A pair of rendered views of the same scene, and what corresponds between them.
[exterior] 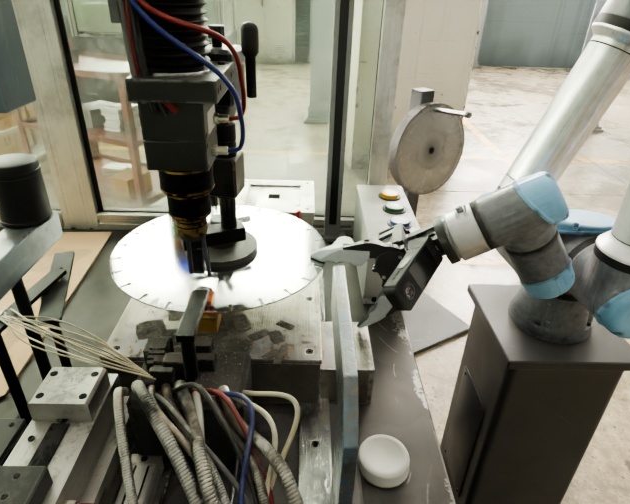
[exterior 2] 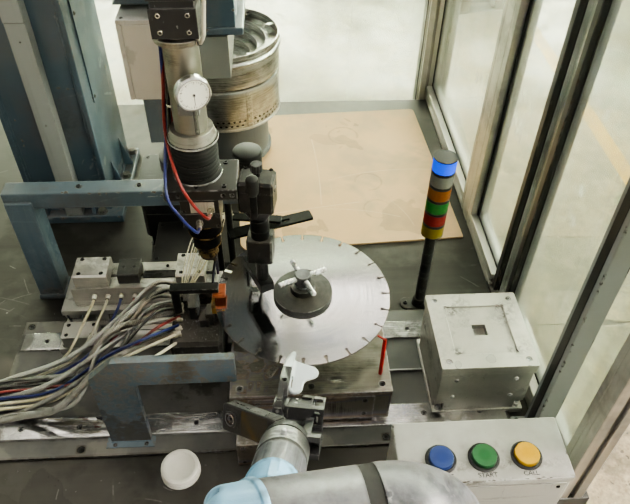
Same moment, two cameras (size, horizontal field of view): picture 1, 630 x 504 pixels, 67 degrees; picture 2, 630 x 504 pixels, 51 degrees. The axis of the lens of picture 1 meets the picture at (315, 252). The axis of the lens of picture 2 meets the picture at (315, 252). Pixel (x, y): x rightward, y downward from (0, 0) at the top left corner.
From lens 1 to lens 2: 1.08 m
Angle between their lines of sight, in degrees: 68
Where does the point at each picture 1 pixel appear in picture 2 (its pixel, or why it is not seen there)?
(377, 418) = (224, 470)
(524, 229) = not seen: hidden behind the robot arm
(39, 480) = (130, 275)
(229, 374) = (196, 335)
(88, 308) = not seen: hidden behind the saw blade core
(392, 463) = (172, 471)
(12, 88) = (157, 134)
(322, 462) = (180, 427)
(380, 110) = (610, 379)
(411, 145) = not seen: outside the picture
